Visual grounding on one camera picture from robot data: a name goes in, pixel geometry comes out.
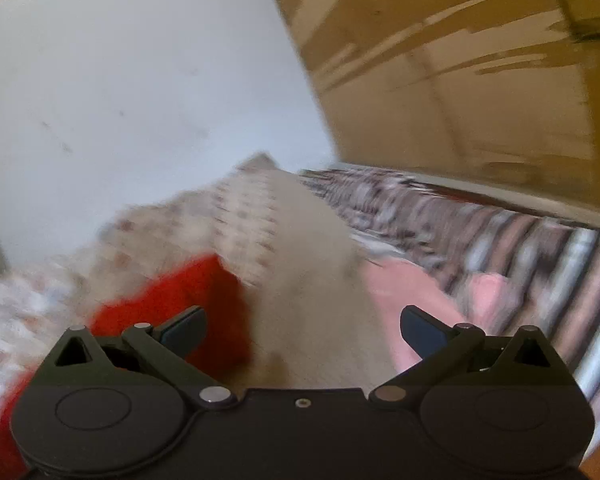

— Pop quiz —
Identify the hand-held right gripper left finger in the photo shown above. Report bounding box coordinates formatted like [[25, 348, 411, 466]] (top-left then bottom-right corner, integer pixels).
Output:
[[39, 305, 236, 409]]

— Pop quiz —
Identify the striped blanket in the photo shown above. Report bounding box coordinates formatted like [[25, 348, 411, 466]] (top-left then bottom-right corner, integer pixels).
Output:
[[299, 167, 600, 413]]

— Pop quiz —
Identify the red shirt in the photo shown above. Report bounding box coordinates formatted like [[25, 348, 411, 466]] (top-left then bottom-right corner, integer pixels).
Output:
[[0, 252, 254, 480]]

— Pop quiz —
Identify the pink cloth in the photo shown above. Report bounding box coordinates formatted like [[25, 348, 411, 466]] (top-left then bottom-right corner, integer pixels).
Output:
[[361, 256, 512, 377]]

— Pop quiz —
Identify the floral bed sheet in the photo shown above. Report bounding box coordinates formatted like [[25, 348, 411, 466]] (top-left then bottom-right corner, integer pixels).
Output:
[[0, 152, 397, 436]]

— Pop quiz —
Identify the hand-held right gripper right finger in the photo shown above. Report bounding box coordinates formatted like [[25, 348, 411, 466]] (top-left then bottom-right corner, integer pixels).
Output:
[[369, 304, 569, 407]]

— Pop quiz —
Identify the wooden wardrobe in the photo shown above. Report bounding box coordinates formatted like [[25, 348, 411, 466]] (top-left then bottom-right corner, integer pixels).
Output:
[[254, 0, 600, 228]]

